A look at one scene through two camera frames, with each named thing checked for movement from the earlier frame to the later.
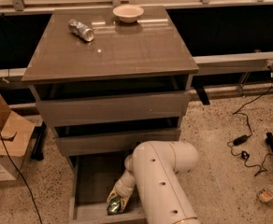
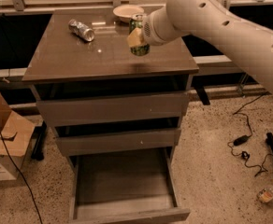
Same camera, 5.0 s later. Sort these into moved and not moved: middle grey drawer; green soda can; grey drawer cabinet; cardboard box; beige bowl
Moved: green soda can
Not moved: cardboard box; middle grey drawer; beige bowl; grey drawer cabinet
